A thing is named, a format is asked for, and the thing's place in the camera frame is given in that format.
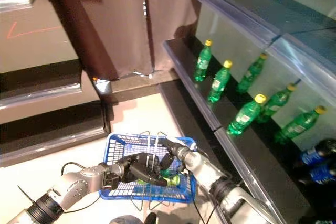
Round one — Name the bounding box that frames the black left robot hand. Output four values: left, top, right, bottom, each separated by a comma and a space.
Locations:
115, 152, 171, 187

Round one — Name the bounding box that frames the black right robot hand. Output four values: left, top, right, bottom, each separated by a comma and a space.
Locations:
159, 137, 199, 174

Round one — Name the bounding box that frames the blue plastic shopping basket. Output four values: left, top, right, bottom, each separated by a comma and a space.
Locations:
98, 130, 199, 210

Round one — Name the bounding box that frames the black left robot foot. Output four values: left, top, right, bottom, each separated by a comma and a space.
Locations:
145, 212, 158, 224

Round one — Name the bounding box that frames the shiny silver corner plate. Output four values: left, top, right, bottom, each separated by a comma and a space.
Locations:
92, 77, 113, 96

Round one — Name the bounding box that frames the dark shelving unit with rails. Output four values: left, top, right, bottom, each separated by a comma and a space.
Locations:
0, 0, 113, 168

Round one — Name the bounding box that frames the Pepsi cola bottle blue cap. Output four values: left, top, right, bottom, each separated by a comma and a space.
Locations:
293, 138, 336, 168
299, 166, 336, 185

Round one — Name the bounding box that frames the brown fabric curtain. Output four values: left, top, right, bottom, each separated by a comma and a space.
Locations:
36, 0, 203, 82

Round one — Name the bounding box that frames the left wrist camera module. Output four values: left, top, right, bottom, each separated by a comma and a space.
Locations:
102, 170, 123, 192

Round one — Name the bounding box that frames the clear plastic price rail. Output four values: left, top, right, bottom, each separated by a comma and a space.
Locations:
266, 35, 336, 106
161, 0, 280, 48
162, 39, 223, 132
214, 126, 287, 224

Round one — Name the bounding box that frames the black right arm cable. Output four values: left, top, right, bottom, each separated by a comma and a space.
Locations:
193, 182, 237, 224

